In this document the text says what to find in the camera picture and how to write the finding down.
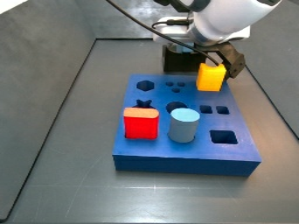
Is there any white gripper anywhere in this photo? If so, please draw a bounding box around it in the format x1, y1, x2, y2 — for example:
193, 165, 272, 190
152, 17, 249, 46

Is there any light blue rectangular block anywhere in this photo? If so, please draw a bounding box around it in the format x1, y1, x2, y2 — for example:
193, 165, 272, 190
172, 44, 192, 53

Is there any black curved fixture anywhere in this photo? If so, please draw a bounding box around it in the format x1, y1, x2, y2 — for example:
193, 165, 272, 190
162, 45, 205, 73

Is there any blue shape sorter board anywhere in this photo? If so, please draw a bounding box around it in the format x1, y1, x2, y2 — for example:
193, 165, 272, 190
112, 74, 261, 177

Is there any yellow arch block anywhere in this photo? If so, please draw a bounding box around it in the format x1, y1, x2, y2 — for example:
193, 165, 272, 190
196, 63, 227, 92

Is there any light blue cylinder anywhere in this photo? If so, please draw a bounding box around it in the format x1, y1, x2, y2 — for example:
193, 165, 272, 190
168, 108, 200, 143

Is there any red rounded block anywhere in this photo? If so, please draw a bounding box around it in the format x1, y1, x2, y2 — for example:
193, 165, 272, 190
122, 108, 158, 139

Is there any black cable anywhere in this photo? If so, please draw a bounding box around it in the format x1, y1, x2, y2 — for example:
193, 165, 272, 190
105, 0, 223, 67

